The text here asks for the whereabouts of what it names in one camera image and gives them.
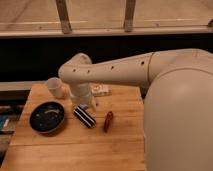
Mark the white plastic cup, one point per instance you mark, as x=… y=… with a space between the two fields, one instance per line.
x=55 y=87

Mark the wooden window post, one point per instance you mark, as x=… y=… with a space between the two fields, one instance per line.
x=63 y=16
x=129 y=15

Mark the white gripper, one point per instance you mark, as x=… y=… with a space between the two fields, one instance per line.
x=81 y=94

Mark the light blue sponge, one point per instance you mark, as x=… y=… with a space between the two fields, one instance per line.
x=83 y=106

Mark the dark blue bowl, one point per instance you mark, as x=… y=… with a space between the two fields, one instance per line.
x=47 y=117

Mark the black white striped block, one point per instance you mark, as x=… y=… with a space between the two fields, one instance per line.
x=84 y=117

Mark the left wooden window post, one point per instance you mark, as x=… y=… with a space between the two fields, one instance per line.
x=63 y=16

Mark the right wooden window post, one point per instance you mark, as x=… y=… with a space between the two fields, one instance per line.
x=129 y=15

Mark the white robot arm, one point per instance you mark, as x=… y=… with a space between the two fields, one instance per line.
x=178 y=107

